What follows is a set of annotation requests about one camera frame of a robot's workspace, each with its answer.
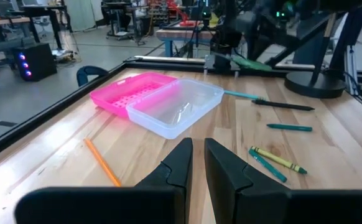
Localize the dark teal crayon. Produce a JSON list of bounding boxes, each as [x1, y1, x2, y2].
[[248, 148, 288, 184]]

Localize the teal marker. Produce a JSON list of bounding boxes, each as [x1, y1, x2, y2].
[[266, 123, 313, 133]]

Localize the pink and clear pencil box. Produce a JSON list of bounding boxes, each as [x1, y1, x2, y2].
[[89, 72, 225, 140]]

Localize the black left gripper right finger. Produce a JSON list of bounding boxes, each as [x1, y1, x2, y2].
[[204, 138, 362, 224]]

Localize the light teal pencil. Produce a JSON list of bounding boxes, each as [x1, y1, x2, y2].
[[223, 90, 259, 100]]

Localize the yellow-green crayon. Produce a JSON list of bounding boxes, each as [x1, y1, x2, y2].
[[251, 146, 308, 175]]

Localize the wooden desk black legs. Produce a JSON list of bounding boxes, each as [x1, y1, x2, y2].
[[0, 4, 73, 50]]

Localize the black aluminium table frame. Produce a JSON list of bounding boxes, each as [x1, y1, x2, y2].
[[0, 55, 362, 164]]

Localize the black pen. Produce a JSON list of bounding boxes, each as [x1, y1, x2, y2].
[[251, 98, 315, 112]]

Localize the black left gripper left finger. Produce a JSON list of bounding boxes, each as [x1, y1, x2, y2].
[[14, 138, 193, 224]]

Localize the black computer tower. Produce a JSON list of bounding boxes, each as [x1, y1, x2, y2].
[[12, 42, 57, 82]]

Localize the wooden workbench blue legs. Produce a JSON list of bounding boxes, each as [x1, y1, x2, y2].
[[155, 27, 216, 58]]

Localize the black clamp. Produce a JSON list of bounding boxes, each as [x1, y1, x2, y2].
[[76, 65, 109, 87]]

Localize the orange pencil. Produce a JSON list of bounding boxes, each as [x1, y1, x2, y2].
[[83, 138, 122, 187]]

